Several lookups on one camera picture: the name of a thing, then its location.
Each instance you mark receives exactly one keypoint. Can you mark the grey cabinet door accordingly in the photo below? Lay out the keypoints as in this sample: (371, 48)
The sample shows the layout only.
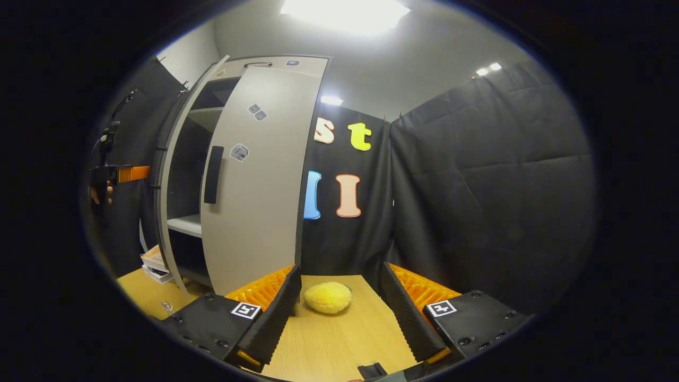
(265, 201)
(163, 223)

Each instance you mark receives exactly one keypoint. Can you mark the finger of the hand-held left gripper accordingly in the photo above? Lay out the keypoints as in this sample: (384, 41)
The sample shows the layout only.
(135, 174)

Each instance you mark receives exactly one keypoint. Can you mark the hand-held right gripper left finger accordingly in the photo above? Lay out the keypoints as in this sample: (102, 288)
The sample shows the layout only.
(276, 323)

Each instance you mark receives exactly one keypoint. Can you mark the yellow fluffy sponge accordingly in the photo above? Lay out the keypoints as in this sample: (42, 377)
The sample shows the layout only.
(328, 297)

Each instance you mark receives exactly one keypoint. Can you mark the small ceiling light panel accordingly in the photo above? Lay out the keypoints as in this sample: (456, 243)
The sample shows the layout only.
(331, 100)

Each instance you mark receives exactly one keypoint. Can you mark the black backdrop cloth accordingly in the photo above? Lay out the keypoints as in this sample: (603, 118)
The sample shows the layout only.
(493, 185)

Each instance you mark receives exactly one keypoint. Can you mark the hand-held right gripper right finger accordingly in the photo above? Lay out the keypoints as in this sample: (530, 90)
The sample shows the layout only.
(406, 313)

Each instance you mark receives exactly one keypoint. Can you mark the grey cabinet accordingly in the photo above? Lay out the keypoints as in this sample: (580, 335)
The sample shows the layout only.
(193, 225)

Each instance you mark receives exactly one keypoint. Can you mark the large ceiling light panel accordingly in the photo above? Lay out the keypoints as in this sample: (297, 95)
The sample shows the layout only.
(345, 15)

